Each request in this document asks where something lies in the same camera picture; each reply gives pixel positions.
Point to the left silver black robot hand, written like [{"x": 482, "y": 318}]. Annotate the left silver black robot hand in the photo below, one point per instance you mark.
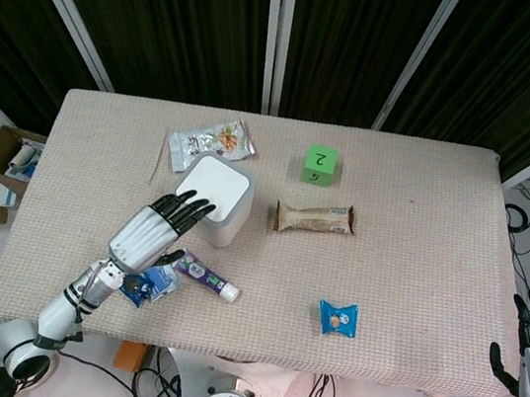
[{"x": 139, "y": 239}]

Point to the white plastic trash bin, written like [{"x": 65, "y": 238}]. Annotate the white plastic trash bin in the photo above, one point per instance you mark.
[{"x": 222, "y": 187}]

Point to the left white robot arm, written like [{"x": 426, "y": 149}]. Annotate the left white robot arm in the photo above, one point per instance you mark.
[{"x": 58, "y": 312}]

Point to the blue white crumpled wrapper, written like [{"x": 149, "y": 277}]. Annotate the blue white crumpled wrapper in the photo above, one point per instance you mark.
[{"x": 157, "y": 284}]

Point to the purple toothpaste tube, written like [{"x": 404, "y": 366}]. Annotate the purple toothpaste tube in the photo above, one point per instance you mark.
[{"x": 203, "y": 276}]

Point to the orange box under table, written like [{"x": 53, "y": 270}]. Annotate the orange box under table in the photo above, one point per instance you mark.
[{"x": 131, "y": 355}]

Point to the silver nut snack pouch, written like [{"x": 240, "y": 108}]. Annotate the silver nut snack pouch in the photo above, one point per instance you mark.
[{"x": 213, "y": 143}]

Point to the white blue flat box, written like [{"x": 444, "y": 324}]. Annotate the white blue flat box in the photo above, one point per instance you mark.
[{"x": 8, "y": 196}]

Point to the white paper roll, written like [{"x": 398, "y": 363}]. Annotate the white paper roll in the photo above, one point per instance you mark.
[{"x": 21, "y": 158}]

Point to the beige waffle tablecloth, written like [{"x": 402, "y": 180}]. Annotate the beige waffle tablecloth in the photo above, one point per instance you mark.
[{"x": 410, "y": 260}]

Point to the brown snack bar wrapper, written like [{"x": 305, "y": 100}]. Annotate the brown snack bar wrapper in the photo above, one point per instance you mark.
[{"x": 314, "y": 218}]

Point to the green numbered cube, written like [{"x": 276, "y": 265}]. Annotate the green numbered cube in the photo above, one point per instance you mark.
[{"x": 320, "y": 164}]

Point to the small blue snack packet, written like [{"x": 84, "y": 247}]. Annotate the small blue snack packet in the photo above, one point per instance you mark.
[{"x": 338, "y": 318}]

